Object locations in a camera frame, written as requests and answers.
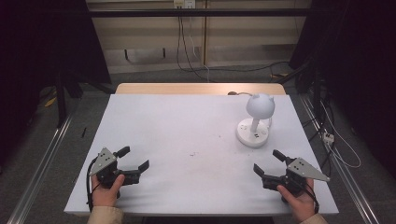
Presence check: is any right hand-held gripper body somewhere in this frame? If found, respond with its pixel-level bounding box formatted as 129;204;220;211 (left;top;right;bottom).
262;157;331;196

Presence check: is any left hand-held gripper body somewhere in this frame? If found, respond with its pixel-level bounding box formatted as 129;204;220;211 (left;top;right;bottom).
89;147;141;190

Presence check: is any person's left hand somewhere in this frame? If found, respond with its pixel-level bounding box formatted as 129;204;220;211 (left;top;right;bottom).
91;174;126;209

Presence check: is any person's right hand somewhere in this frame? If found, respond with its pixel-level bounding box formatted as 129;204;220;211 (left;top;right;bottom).
276;178;317;223

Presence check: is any white round desk lamp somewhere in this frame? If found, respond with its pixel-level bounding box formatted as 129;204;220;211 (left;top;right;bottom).
235;92;276;149

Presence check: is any white power strip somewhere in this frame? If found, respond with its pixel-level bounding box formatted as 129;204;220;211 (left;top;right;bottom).
321;130;336;146

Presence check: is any white table board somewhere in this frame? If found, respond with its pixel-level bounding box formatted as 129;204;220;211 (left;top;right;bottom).
64;93;340;217

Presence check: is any wooden table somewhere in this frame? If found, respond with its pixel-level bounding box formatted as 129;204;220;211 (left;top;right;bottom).
115;82;287;96

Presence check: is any black curtain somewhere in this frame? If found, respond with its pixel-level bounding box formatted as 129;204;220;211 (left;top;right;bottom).
0;0;112;157
289;0;396;178

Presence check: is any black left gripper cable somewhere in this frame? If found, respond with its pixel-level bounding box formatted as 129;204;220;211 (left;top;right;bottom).
86;157;102;213

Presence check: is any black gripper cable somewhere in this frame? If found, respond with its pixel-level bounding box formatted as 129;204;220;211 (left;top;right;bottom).
297;180;320;215
86;157;102;213

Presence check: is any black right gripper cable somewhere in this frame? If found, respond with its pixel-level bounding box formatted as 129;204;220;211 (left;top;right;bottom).
297;180;320;215

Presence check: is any metal floor rail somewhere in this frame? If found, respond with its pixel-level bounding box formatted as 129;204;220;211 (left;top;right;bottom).
300;94;379;224
6;115;74;224

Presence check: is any white floor cable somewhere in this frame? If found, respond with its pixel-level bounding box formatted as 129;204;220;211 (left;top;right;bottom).
320;101;362;169

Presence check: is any white lamp cable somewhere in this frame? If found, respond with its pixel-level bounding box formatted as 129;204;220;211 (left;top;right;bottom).
227;90;275;129

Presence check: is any black stand post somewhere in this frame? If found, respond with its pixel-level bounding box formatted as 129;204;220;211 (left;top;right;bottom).
55;69;68;129

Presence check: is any black hanging cable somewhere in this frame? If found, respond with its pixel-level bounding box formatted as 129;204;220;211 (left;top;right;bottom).
179;16;217;83
176;16;292;74

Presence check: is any white hanging cable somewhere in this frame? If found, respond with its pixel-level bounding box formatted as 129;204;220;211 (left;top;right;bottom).
188;16;211;82

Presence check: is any black horizontal frame bar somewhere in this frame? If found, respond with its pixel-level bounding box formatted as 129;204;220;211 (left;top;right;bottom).
46;8;344;18

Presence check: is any white wall socket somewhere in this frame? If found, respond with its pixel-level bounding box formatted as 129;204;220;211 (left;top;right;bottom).
173;0;196;9

